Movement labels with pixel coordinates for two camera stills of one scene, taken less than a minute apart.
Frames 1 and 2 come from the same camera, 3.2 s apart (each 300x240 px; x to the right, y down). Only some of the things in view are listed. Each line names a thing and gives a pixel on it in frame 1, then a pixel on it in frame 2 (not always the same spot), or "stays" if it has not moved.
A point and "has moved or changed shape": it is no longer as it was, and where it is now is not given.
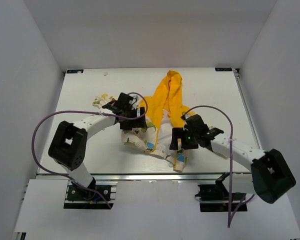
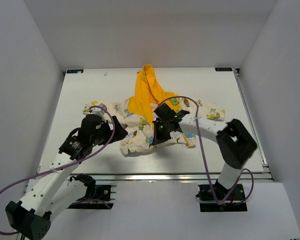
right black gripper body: (188, 139) → (162, 132)
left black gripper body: (138, 123) → (103, 136)
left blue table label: (74, 71) stays
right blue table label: (223, 69) stays
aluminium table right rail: (236, 72) stays
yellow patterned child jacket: (164, 112) has moved or changed shape
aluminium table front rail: (148, 177) stays
